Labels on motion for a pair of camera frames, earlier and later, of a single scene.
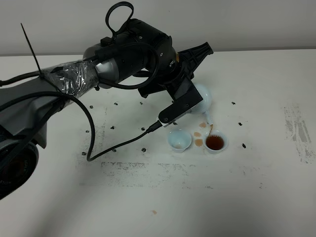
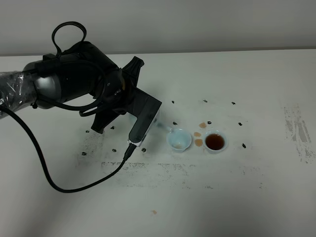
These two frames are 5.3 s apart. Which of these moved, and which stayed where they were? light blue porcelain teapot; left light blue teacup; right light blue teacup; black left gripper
Moved: black left gripper; light blue porcelain teapot
Stayed: right light blue teacup; left light blue teacup
